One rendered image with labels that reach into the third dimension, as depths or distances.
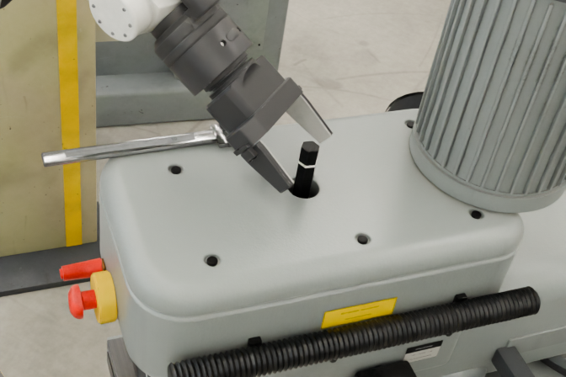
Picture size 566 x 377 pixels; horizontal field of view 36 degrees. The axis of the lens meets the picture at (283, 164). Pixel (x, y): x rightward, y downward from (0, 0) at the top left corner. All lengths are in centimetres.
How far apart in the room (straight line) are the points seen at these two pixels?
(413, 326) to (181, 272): 28
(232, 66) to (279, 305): 26
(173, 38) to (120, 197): 18
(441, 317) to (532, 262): 22
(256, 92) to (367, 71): 375
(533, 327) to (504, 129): 38
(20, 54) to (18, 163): 45
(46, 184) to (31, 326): 51
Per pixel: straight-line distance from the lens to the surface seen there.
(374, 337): 98
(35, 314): 331
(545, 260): 121
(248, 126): 92
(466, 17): 94
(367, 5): 529
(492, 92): 95
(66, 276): 113
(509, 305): 106
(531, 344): 128
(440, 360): 118
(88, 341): 322
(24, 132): 307
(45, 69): 292
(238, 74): 93
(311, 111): 100
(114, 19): 94
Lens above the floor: 255
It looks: 40 degrees down
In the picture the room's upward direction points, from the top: 10 degrees clockwise
